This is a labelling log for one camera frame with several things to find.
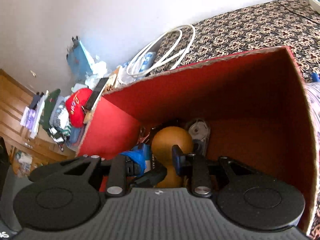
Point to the wooden cabinet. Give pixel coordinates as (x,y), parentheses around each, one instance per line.
(15,110)

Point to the wooden gourd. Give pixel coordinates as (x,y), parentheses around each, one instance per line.
(167,140)

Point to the grey gear tape dispenser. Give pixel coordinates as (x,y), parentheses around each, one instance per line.
(198,132)

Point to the red cardboard box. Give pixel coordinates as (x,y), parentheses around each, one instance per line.
(237,110)

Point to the pile of clothes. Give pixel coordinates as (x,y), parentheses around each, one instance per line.
(53,115)

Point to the black plastic object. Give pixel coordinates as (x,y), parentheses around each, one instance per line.
(152,176)

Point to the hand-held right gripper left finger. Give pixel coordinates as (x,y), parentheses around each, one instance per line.
(137,166)

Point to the blue and white tissue packet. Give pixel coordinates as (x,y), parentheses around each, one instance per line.
(147,58)

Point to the white power strip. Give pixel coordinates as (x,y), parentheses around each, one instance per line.
(315,1)

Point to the small blue box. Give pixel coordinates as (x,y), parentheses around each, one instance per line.
(145,151)

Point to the red cap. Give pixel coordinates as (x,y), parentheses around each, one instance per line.
(76,107)

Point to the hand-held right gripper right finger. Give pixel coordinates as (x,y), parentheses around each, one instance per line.
(177,160)

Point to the black phone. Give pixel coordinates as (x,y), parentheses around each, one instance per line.
(96,93)

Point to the white crumpled plastic bag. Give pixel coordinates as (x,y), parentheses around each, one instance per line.
(98,70)

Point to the blue plastic bag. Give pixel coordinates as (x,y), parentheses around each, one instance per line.
(78,57)

